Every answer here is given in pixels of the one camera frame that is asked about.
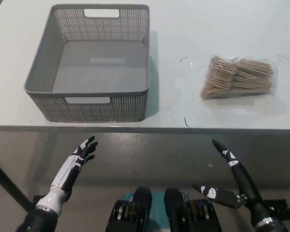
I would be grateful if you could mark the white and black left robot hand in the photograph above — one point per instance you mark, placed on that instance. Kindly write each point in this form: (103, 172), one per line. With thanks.
(64, 175)

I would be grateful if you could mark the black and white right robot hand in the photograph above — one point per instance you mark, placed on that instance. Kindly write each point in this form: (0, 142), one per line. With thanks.
(247, 186)

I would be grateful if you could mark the clear bag of wooden cutlery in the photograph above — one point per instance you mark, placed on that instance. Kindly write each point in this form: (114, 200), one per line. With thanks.
(234, 78)

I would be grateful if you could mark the small white floor scrap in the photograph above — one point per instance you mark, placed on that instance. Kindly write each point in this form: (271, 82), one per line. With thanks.
(210, 165)

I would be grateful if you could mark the thin black thread piece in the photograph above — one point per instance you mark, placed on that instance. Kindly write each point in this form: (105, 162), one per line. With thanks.
(185, 121)
(183, 58)
(284, 57)

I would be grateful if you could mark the grey perforated plastic basket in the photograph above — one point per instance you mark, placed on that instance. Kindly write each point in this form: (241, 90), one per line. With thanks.
(91, 62)

